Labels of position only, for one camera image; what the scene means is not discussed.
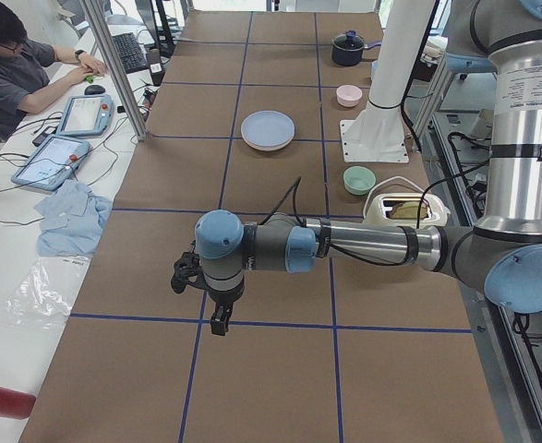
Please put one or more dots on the pink bowl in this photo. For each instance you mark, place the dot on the pink bowl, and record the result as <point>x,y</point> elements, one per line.
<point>348,96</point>

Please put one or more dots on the clear plastic bag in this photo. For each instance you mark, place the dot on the clear plastic bag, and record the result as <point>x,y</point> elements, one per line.
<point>45,297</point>

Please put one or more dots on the toast slice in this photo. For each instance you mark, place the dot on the toast slice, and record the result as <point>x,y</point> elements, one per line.
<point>409,210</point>

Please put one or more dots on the blue plate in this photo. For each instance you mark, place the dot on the blue plate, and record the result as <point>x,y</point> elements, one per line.
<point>268,127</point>

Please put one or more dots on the cream toaster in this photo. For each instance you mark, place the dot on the cream toaster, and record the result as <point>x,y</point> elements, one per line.
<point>378,205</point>

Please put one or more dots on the black keyboard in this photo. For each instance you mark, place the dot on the black keyboard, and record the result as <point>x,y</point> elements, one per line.
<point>130,53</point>

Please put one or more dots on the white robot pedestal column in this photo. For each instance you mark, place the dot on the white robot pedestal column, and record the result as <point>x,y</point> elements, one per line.
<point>377,134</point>

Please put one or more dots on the green bowl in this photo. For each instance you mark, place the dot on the green bowl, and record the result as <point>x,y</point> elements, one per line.
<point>358,180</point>

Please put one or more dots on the dark blue lidded pot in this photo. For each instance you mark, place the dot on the dark blue lidded pot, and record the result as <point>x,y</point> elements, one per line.
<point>348,48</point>

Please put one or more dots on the teach pendant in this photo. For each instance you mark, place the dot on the teach pendant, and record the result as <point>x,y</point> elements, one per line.
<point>54,161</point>
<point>86,116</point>

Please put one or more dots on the light blue shirt cloth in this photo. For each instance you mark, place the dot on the light blue shirt cloth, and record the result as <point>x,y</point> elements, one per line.
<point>73,221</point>

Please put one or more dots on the aluminium frame post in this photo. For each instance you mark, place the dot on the aluminium frame post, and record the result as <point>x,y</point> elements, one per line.
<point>93,11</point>

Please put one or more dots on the lower teach pendant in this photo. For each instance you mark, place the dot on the lower teach pendant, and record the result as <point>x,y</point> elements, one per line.
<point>54,161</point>

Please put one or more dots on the red fire extinguisher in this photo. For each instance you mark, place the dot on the red fire extinguisher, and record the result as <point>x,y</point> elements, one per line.
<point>15,404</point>

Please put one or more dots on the pink plate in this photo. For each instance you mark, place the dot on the pink plate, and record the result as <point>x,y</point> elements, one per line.
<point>256,146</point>

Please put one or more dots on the black computer mouse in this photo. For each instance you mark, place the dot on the black computer mouse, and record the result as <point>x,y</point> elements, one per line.
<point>94,89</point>

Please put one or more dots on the seated person grey shirt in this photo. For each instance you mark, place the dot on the seated person grey shirt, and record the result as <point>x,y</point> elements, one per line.
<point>33,75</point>

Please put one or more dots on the upper teach pendant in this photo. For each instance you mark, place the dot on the upper teach pendant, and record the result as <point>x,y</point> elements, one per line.
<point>86,116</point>

